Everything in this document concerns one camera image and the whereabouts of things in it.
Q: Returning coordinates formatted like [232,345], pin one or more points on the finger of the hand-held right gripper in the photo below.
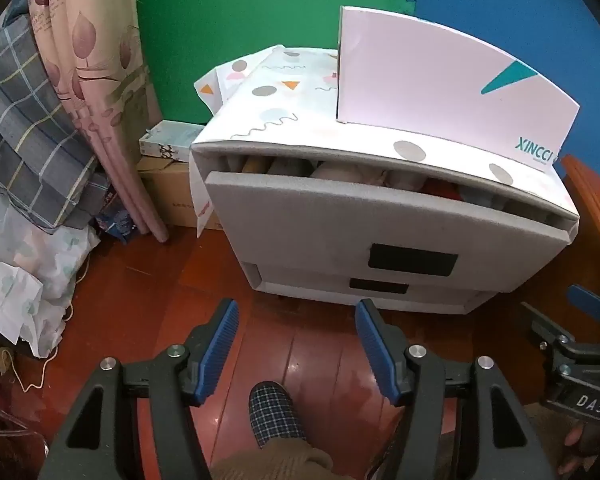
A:
[542,325]
[587,302]

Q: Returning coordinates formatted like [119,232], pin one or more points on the pink floral curtain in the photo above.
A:
[100,85]

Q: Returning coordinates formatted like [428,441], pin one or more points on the brown cardboard box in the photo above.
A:
[172,195]

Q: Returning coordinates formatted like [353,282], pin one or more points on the white patterned sheet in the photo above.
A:
[30,270]

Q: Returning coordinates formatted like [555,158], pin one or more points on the plaid slipper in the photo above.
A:
[275,410]

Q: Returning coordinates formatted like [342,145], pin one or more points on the blue packet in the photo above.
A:
[117,225]

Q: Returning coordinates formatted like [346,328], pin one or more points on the grey drawer cabinet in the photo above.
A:
[250,272]

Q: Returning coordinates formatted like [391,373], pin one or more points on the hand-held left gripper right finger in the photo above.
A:
[375,355]

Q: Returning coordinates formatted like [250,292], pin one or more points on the person's right hand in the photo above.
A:
[572,437]

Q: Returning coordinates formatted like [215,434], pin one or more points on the blue foam mat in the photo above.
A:
[530,10]

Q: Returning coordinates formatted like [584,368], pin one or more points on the small light blue box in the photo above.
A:
[172,137]

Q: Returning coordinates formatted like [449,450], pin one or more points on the person's leg brown trousers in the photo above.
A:
[280,465]

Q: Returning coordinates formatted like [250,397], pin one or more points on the red plastic bag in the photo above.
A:
[5,435]

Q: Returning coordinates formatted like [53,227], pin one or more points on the white underwear roll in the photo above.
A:
[345,172]

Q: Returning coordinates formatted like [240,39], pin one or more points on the blue-grey plaid blanket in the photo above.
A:
[20,125]

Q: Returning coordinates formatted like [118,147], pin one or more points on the white cardboard box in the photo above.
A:
[430,85]

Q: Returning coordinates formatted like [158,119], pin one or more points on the small grey front drawer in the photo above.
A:
[305,282]

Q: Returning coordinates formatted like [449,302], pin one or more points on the green foam mat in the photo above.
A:
[230,10]

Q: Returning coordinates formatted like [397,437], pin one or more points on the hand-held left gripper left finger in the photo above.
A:
[220,350]

